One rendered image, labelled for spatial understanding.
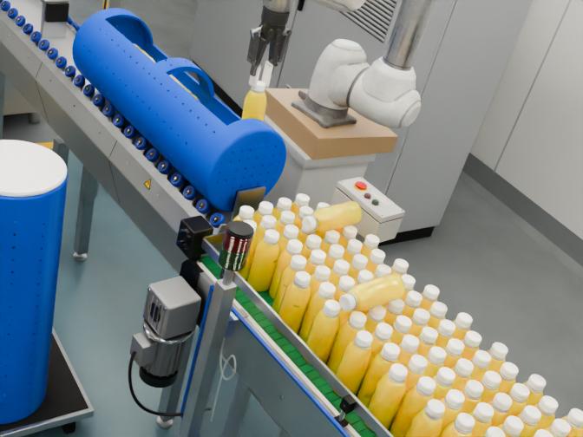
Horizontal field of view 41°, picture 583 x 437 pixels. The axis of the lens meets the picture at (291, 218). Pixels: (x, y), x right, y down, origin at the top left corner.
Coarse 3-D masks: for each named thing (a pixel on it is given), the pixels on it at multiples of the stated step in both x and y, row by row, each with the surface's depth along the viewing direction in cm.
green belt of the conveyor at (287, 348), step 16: (208, 256) 222; (240, 304) 208; (256, 320) 204; (272, 336) 200; (288, 352) 197; (304, 368) 194; (320, 384) 190; (336, 400) 187; (352, 416) 184; (368, 432) 181
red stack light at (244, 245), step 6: (228, 234) 172; (228, 240) 172; (234, 240) 172; (240, 240) 171; (246, 240) 172; (228, 246) 173; (234, 246) 172; (240, 246) 172; (246, 246) 173; (234, 252) 173; (240, 252) 173
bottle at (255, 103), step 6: (252, 90) 225; (264, 90) 226; (246, 96) 226; (252, 96) 225; (258, 96) 225; (264, 96) 226; (246, 102) 226; (252, 102) 225; (258, 102) 225; (264, 102) 226; (246, 108) 227; (252, 108) 226; (258, 108) 226; (264, 108) 227; (246, 114) 227; (252, 114) 227; (258, 114) 227; (264, 114) 229
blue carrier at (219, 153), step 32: (96, 32) 261; (128, 32) 279; (96, 64) 258; (128, 64) 248; (160, 64) 244; (192, 64) 248; (128, 96) 245; (160, 96) 236; (192, 96) 231; (160, 128) 234; (192, 128) 225; (224, 128) 221; (256, 128) 221; (192, 160) 224; (224, 160) 219; (256, 160) 227; (224, 192) 227
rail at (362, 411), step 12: (204, 240) 214; (216, 252) 211; (240, 276) 205; (240, 288) 205; (252, 288) 202; (252, 300) 202; (264, 300) 199; (264, 312) 199; (276, 324) 196; (288, 336) 193; (300, 348) 190; (312, 360) 187; (324, 372) 184; (336, 384) 182; (360, 408) 177; (372, 420) 174; (384, 432) 172
